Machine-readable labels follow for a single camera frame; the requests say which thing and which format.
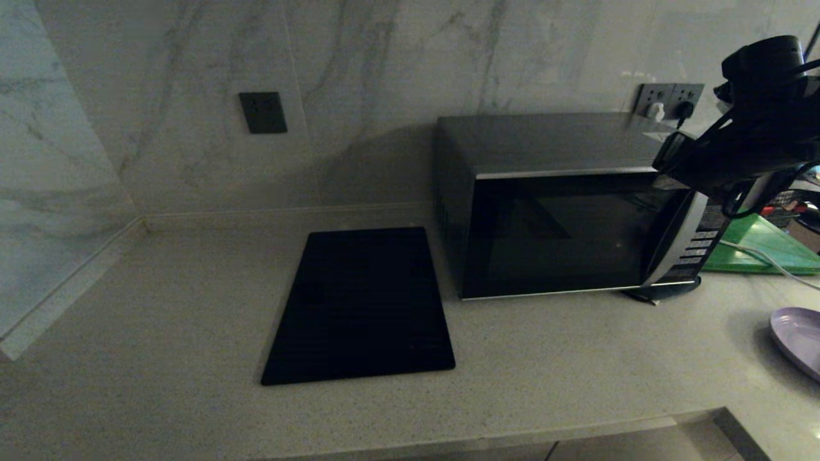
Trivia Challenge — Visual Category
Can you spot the purple plate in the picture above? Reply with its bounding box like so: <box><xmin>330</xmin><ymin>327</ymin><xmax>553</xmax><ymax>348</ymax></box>
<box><xmin>769</xmin><ymin>307</ymin><xmax>820</xmax><ymax>384</ymax></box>

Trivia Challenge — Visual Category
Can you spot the white cabinet front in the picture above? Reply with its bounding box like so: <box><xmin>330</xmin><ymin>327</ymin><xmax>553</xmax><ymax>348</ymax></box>
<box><xmin>550</xmin><ymin>410</ymin><xmax>747</xmax><ymax>461</ymax></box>

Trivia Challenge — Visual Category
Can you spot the green cutting board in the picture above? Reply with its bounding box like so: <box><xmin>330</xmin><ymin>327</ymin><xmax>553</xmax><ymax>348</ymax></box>
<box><xmin>703</xmin><ymin>211</ymin><xmax>820</xmax><ymax>276</ymax></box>

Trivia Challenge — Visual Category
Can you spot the silver black microwave oven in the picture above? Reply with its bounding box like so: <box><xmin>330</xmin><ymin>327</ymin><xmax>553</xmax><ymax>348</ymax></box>
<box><xmin>436</xmin><ymin>114</ymin><xmax>731</xmax><ymax>302</ymax></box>

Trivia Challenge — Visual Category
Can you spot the dark single wall socket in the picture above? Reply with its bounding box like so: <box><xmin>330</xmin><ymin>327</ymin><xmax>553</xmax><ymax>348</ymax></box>
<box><xmin>239</xmin><ymin>92</ymin><xmax>288</xmax><ymax>134</ymax></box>

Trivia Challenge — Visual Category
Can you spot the black induction cooktop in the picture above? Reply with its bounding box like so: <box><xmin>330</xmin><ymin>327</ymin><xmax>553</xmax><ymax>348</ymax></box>
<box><xmin>260</xmin><ymin>227</ymin><xmax>457</xmax><ymax>387</ymax></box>

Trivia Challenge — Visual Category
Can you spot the double wall socket with plugs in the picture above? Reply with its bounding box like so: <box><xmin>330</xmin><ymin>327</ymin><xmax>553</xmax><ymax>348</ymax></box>
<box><xmin>634</xmin><ymin>85</ymin><xmax>675</xmax><ymax>120</ymax></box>
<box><xmin>666</xmin><ymin>85</ymin><xmax>705</xmax><ymax>124</ymax></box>

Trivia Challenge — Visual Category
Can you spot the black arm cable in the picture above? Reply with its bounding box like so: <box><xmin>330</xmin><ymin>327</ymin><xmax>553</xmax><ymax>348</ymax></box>
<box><xmin>692</xmin><ymin>58</ymin><xmax>820</xmax><ymax>220</ymax></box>

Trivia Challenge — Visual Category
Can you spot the black glass microwave door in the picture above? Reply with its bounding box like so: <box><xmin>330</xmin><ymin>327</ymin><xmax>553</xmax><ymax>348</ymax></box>
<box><xmin>461</xmin><ymin>168</ymin><xmax>712</xmax><ymax>300</ymax></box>

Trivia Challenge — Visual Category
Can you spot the white power cable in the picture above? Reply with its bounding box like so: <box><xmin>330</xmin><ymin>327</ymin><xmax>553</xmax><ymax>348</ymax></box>
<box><xmin>719</xmin><ymin>240</ymin><xmax>820</xmax><ymax>292</ymax></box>

